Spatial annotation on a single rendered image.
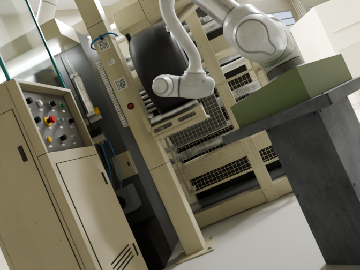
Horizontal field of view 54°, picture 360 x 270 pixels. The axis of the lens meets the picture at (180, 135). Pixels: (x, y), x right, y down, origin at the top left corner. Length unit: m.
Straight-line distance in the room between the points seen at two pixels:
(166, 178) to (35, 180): 0.92
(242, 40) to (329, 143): 0.48
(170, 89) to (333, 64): 0.68
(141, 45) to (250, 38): 1.07
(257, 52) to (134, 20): 1.60
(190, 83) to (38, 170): 0.79
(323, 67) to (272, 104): 0.23
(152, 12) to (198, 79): 1.17
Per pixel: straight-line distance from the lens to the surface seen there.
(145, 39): 2.21
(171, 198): 2.34
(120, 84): 2.38
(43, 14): 3.03
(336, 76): 1.47
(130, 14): 2.74
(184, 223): 2.37
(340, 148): 1.40
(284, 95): 1.32
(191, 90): 1.63
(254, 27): 1.24
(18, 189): 1.77
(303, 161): 1.45
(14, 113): 1.76
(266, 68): 1.49
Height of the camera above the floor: 0.68
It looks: 2 degrees up
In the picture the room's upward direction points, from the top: 24 degrees counter-clockwise
